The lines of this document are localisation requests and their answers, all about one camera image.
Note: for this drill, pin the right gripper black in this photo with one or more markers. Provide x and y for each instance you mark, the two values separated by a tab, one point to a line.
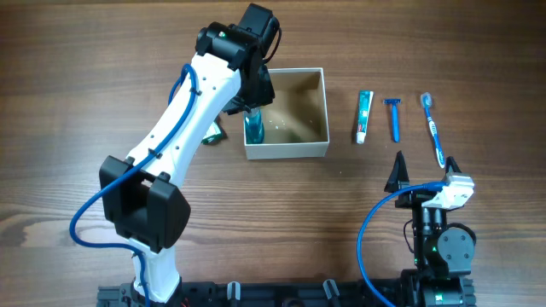
398	178

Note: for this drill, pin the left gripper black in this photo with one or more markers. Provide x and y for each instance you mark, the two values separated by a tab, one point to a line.
266	93

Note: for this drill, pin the blue mouthwash bottle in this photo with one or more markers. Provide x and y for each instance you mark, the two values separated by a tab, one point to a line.
254	126

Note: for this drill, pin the blue disposable razor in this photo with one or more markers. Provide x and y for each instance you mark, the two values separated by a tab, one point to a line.
393	103

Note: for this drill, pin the green white soap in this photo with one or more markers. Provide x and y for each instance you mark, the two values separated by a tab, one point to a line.
215	133

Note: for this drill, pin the blue white toothbrush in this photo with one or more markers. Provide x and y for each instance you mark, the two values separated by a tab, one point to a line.
426	103

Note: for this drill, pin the green white toothpaste tube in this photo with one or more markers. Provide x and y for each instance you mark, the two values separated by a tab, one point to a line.
365	99

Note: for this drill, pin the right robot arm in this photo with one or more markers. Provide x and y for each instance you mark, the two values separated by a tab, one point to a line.
443	251

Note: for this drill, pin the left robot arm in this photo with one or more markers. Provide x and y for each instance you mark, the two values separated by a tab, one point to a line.
228	73

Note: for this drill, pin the white cardboard box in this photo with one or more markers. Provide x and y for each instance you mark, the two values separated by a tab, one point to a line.
296	122

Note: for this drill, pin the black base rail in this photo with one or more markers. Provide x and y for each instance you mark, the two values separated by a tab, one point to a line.
322	294

